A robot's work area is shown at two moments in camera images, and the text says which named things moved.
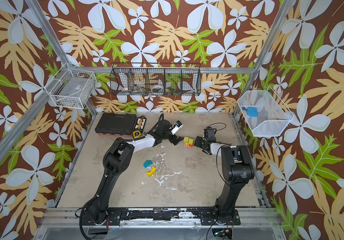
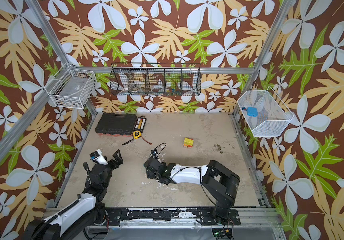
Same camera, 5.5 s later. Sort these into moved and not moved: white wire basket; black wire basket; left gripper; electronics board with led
Moved: left gripper
Not moved: black wire basket; electronics board with led; white wire basket
